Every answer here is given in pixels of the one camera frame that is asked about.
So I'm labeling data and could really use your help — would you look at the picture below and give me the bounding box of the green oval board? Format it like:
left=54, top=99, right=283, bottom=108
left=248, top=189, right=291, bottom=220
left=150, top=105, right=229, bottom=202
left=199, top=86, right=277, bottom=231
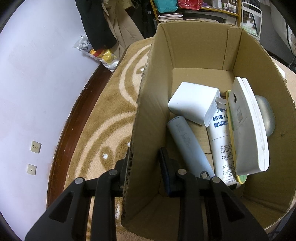
left=226, top=90, right=247, bottom=185

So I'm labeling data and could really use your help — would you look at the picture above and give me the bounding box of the light blue power bank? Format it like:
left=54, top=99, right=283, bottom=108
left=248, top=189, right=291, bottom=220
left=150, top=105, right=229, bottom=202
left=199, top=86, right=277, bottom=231
left=167, top=116, right=215, bottom=180

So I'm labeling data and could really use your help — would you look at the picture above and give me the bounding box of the white printed tube bottle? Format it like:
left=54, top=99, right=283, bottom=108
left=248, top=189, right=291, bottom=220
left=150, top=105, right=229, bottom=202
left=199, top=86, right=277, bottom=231
left=207, top=108, right=240, bottom=190

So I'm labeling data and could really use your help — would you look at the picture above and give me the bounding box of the white slim power bank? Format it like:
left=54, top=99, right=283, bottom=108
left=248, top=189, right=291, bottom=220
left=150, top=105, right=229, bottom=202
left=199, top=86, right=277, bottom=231
left=228, top=77, right=269, bottom=176

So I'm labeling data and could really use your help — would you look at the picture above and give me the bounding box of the white square charger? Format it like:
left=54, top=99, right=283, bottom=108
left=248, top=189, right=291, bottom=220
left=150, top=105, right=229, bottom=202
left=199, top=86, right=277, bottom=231
left=274, top=63, right=287, bottom=81
left=168, top=82, right=227, bottom=127

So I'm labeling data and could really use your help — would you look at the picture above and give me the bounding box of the green earbud case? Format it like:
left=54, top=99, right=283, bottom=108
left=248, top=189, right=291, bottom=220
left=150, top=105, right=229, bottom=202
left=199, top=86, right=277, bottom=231
left=255, top=95, right=275, bottom=138

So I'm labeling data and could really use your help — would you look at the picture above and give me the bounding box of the brown cardboard box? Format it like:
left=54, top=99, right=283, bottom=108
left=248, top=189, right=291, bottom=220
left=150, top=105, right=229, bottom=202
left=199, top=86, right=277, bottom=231
left=121, top=21, right=295, bottom=240

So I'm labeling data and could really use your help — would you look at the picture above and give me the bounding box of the beige patterned plush blanket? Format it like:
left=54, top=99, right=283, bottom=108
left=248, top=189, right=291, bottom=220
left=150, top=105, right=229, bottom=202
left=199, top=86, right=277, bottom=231
left=63, top=38, right=155, bottom=241

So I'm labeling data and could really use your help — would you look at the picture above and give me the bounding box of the snack bag on floor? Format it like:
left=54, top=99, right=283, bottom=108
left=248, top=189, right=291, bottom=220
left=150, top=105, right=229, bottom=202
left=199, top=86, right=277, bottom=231
left=73, top=34, right=119, bottom=72

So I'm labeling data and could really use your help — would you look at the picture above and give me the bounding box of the black hanging coat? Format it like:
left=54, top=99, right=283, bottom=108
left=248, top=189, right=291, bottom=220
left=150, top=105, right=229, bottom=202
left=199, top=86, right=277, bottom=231
left=75, top=0, right=117, bottom=50

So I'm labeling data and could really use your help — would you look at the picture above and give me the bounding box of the stack of books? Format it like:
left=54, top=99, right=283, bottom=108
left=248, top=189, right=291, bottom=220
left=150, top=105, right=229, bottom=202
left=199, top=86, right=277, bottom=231
left=157, top=11, right=239, bottom=25

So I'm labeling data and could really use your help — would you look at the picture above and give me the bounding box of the white rolling cart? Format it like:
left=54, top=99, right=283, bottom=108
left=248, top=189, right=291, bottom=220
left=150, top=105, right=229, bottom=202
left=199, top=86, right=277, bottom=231
left=240, top=1, right=263, bottom=41

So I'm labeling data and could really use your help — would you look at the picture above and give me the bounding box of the red patterned gift bag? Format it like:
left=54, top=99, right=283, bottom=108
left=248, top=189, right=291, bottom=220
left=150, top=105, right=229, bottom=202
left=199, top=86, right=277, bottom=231
left=178, top=0, right=203, bottom=10

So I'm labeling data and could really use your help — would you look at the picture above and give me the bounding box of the wooden bookshelf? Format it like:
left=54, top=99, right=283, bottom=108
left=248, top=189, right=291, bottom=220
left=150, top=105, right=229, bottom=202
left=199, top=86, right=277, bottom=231
left=150, top=1, right=242, bottom=26

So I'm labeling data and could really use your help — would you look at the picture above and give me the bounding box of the teal bag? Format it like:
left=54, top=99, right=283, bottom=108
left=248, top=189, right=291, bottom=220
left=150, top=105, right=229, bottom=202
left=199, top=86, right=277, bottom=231
left=154, top=0, right=178, bottom=13

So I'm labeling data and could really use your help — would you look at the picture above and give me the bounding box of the lower wall socket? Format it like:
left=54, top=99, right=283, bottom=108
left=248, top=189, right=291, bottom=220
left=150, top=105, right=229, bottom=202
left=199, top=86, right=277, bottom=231
left=27, top=164, right=37, bottom=175

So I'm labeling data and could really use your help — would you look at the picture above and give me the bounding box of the wall socket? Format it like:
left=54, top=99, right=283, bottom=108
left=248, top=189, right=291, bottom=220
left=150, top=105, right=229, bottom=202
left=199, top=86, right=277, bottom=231
left=27, top=164, right=37, bottom=175
left=30, top=141, right=42, bottom=154

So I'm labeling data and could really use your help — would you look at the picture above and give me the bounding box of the upper wall socket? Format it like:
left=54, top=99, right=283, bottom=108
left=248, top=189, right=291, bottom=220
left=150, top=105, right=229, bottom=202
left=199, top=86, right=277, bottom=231
left=30, top=141, right=42, bottom=154

